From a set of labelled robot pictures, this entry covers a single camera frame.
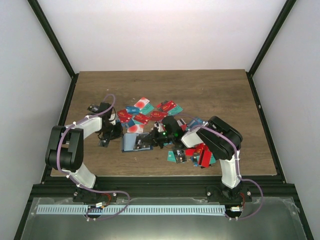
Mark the white card red circle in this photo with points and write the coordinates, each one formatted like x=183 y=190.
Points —
x=141 y=103
x=137 y=128

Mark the light blue slotted cable duct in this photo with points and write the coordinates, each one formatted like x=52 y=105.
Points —
x=203 y=210

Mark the red card centre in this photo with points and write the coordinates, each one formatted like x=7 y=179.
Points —
x=157 y=116

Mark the red gold card lower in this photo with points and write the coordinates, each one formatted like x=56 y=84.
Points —
x=195 y=151

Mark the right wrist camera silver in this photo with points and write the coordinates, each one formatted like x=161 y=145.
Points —
x=159 y=126

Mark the black card far left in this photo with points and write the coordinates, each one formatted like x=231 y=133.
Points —
x=93 y=108

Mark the left black frame post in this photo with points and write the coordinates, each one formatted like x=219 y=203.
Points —
x=44 y=22

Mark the black vip card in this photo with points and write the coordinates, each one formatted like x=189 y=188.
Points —
x=179 y=156
x=140 y=144
x=103 y=143

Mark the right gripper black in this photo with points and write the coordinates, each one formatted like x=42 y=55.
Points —
x=153 y=138

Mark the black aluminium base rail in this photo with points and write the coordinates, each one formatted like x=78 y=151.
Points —
x=160 y=186

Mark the black frame post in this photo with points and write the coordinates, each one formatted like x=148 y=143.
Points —
x=280 y=20
x=44 y=22

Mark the red card left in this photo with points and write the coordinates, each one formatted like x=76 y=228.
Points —
x=124 y=116

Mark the white card red circle lower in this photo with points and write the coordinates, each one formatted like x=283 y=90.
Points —
x=137 y=128

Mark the right black frame post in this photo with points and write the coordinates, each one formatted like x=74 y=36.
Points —
x=280 y=20

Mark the blue leather card holder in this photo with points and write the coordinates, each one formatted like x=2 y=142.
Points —
x=132 y=142

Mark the red card top right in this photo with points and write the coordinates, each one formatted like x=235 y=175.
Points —
x=166 y=106

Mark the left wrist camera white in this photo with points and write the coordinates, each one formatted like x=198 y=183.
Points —
x=113 y=119

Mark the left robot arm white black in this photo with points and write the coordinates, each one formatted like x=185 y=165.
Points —
x=65 y=150

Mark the teal card top right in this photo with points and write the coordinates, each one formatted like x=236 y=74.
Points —
x=174 y=111

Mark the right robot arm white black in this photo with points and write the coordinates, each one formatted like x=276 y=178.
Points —
x=214 y=136

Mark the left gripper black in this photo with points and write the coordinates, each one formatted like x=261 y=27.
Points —
x=117 y=135

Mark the blue VIP card top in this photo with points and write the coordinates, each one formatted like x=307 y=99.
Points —
x=132 y=110

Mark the white card red circle top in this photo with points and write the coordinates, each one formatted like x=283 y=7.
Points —
x=141 y=103

